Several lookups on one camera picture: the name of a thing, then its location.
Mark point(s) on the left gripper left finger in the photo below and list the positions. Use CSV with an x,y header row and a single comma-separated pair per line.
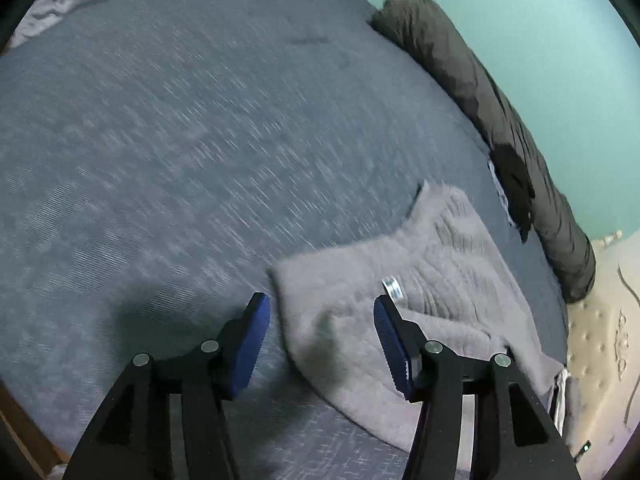
x,y
129,436

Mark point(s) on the light blue cloth piece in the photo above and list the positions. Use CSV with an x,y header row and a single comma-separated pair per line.
x,y
501,194

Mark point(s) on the blue patterned bedspread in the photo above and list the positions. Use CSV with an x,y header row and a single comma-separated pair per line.
x,y
158,156

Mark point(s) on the black and white garment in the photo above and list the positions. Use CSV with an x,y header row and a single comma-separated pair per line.
x,y
557,402

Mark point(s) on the grey fleece garment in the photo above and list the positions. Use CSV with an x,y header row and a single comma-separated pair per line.
x,y
443,271

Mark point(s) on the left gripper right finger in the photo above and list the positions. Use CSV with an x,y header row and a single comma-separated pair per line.
x,y
513,435

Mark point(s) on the cream tufted headboard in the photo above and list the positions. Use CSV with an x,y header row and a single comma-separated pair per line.
x,y
603,355

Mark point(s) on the black clothing item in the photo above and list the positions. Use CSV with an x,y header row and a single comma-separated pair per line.
x,y
514,179

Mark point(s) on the dark grey rolled duvet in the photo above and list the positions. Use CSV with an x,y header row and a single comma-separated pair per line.
x,y
423,30

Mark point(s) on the folded grey garment stack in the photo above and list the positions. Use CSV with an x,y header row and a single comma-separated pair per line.
x,y
573,407

